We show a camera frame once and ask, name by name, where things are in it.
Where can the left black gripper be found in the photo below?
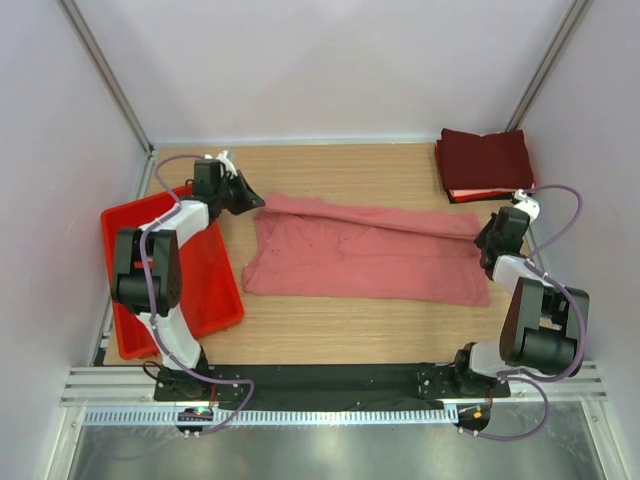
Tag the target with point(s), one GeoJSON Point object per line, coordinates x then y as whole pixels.
{"type": "Point", "coordinates": [248, 198]}

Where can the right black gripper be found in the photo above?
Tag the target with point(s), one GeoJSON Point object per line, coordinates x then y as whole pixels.
{"type": "Point", "coordinates": [480, 240]}

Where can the pink t shirt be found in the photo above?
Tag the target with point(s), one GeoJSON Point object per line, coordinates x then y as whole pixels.
{"type": "Point", "coordinates": [309, 247]}

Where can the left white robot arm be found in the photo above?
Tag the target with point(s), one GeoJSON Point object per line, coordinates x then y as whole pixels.
{"type": "Point", "coordinates": [146, 269]}

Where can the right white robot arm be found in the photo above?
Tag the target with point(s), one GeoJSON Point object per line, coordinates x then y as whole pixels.
{"type": "Point", "coordinates": [543, 335]}

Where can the pink folded shirt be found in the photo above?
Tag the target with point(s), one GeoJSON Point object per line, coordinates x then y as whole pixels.
{"type": "Point", "coordinates": [474, 191]}

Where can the dark red folded shirt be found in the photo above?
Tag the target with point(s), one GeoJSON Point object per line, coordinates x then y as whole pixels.
{"type": "Point", "coordinates": [472, 161]}

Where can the red plastic tray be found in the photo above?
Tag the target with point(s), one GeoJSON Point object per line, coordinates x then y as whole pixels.
{"type": "Point", "coordinates": [210, 299]}

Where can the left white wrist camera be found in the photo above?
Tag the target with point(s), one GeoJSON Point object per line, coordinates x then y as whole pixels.
{"type": "Point", "coordinates": [226, 161]}

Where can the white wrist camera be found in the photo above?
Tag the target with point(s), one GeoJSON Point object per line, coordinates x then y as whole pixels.
{"type": "Point", "coordinates": [226, 161]}
{"type": "Point", "coordinates": [524, 202]}

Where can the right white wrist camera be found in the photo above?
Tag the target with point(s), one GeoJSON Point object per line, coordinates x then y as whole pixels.
{"type": "Point", "coordinates": [524, 202]}

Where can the right aluminium frame post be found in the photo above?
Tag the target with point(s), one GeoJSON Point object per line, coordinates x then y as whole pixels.
{"type": "Point", "coordinates": [562, 37]}

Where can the aluminium frame post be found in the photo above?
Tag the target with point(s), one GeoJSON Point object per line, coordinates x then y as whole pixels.
{"type": "Point", "coordinates": [562, 37]}
{"type": "Point", "coordinates": [91, 46]}

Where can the left aluminium frame post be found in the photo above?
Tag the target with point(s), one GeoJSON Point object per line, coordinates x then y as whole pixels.
{"type": "Point", "coordinates": [91, 46]}

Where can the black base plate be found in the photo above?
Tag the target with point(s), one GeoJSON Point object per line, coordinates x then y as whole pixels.
{"type": "Point", "coordinates": [333, 388]}

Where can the slotted cable duct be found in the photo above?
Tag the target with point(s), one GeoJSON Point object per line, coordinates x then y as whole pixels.
{"type": "Point", "coordinates": [182, 416]}

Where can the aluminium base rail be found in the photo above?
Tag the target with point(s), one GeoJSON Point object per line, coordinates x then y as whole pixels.
{"type": "Point", "coordinates": [128, 385]}

